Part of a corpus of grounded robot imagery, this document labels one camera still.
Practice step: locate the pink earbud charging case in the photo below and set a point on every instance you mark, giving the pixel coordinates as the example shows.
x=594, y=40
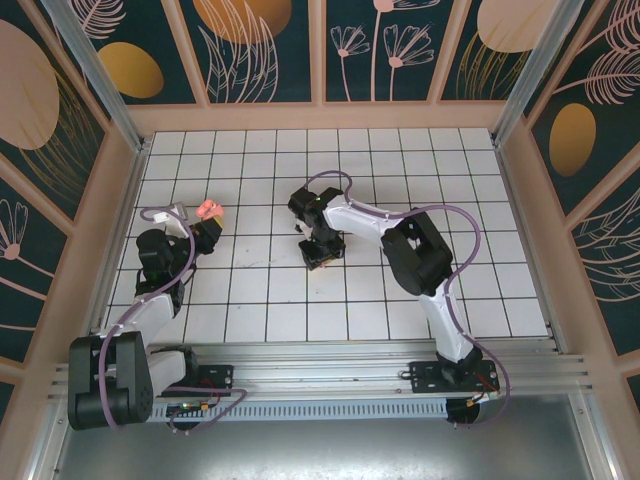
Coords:
x=207, y=210

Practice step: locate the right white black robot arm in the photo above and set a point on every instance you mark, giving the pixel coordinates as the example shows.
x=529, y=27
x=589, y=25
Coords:
x=360, y=220

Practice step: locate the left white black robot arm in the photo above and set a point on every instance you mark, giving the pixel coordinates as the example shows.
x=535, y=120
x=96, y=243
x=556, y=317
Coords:
x=150, y=310

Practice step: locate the grey metal sheet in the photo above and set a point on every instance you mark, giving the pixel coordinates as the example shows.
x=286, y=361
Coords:
x=320, y=450

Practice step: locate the aluminium side rail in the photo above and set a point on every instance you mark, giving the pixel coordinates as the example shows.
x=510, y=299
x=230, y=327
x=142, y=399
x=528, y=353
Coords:
x=515, y=200
x=129, y=200

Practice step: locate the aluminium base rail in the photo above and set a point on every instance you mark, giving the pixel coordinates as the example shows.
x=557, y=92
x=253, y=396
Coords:
x=320, y=370

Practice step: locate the aluminium frame post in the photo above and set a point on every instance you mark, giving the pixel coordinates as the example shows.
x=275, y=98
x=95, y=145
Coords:
x=538, y=75
x=102, y=80

